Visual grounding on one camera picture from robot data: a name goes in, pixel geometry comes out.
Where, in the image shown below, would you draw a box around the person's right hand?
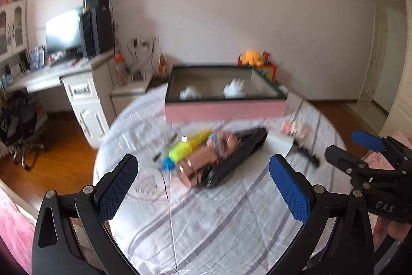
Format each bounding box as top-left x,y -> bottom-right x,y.
373,215 -> 412,245

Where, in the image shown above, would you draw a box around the white plug adapter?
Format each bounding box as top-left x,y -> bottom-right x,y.
223,78 -> 248,99

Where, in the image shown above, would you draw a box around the orange patterned bag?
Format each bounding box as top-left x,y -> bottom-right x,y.
158,53 -> 169,79

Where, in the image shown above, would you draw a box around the white desk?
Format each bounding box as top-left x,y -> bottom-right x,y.
6,51 -> 118,149

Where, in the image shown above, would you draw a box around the colourful patterned small object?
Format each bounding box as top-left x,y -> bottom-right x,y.
208,130 -> 243,160

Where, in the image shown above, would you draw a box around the dark top nightstand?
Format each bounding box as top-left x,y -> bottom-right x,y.
147,77 -> 170,94

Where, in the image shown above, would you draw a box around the small white block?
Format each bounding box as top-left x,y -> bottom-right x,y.
265,128 -> 295,156

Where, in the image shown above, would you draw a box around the yellow highlighter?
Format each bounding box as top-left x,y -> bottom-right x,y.
169,129 -> 213,163

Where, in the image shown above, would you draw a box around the clear bottle orange cap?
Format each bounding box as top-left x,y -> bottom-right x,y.
114,53 -> 127,86

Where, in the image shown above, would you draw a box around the black computer tower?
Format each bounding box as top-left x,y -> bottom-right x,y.
80,7 -> 115,57

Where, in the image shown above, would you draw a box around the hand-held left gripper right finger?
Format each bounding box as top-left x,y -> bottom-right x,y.
269,153 -> 375,275

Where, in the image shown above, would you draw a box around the black remote control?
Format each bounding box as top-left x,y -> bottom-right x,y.
206,128 -> 268,188

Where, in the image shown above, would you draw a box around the white door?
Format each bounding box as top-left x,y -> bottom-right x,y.
357,1 -> 412,138

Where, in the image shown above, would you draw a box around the pink storage box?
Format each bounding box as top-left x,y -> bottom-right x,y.
164,65 -> 288,125

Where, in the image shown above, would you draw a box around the rose gold lid jar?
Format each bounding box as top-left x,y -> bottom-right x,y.
175,146 -> 223,188

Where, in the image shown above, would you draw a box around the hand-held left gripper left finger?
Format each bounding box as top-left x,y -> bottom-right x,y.
31,153 -> 140,275

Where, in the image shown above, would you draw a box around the black office chair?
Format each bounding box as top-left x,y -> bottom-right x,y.
0,90 -> 49,171

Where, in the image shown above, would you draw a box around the white wall sockets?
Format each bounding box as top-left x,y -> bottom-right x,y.
129,36 -> 160,52

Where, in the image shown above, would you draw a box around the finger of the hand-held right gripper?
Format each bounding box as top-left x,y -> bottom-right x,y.
351,130 -> 412,166
325,145 -> 403,179

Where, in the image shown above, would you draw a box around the red toy box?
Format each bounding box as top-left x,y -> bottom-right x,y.
257,61 -> 278,82

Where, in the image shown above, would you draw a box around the pink blanket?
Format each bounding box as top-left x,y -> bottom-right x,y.
0,188 -> 37,275

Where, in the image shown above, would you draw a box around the low white side cabinet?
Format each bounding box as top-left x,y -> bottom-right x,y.
110,73 -> 153,118

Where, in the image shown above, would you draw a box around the orange plush toy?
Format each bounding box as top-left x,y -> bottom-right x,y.
239,49 -> 265,67

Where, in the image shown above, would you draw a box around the black computer monitor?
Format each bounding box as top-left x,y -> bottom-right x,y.
45,7 -> 83,55

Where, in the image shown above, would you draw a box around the white glass door cabinet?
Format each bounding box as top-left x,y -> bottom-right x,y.
0,0 -> 28,62

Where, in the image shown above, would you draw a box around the pink cloth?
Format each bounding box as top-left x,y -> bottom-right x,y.
364,129 -> 412,173

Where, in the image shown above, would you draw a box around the blue white box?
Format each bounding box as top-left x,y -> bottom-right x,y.
29,45 -> 46,69

